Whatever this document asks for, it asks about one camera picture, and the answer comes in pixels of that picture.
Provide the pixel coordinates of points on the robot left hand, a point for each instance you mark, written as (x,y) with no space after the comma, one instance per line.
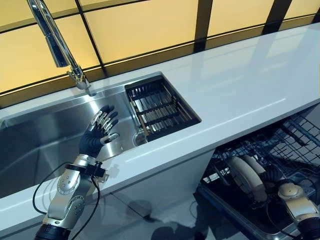
(90,143)

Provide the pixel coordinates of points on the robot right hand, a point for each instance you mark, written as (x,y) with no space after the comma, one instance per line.
(273,176)

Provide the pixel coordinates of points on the beige ceramic plate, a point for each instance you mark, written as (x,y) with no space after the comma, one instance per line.
(237,170)
(255,180)

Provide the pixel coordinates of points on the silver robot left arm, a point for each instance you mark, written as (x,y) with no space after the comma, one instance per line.
(65,200)

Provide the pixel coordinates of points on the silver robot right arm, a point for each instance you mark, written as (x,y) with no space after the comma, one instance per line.
(297,200)

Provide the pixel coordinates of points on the round steel sink drain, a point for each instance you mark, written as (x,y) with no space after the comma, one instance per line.
(139,138)

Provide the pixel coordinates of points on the stainless steel sink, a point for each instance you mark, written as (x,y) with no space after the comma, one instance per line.
(37,140)

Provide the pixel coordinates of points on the black dish drying rack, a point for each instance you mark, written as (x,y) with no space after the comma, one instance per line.
(160,110)

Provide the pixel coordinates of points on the grey cabinet door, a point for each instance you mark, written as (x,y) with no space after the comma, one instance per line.
(162,175)

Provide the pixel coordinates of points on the chrome gooseneck faucet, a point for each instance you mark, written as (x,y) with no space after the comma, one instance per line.
(57,45)

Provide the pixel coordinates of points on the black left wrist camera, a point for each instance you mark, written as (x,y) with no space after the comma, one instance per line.
(96,170)

